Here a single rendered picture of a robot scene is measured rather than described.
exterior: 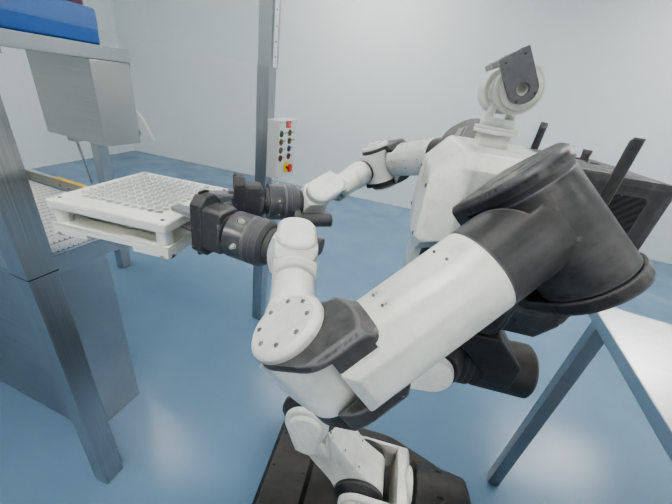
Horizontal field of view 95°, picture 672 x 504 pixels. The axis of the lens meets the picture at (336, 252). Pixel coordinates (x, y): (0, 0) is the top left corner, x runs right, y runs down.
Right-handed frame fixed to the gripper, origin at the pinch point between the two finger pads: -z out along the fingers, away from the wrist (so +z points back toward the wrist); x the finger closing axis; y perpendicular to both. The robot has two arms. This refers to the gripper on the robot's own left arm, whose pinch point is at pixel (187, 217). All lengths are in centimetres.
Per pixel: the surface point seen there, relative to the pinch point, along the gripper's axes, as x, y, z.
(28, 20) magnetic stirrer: -28, 7, -43
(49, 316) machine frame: 32.0, -10.2, -33.3
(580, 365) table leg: 34, 46, 100
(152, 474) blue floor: 106, -3, -21
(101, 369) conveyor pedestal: 79, 8, -52
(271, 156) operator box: 6, 85, -31
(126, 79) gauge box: -20, 24, -40
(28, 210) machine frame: 5.8, -7.5, -33.8
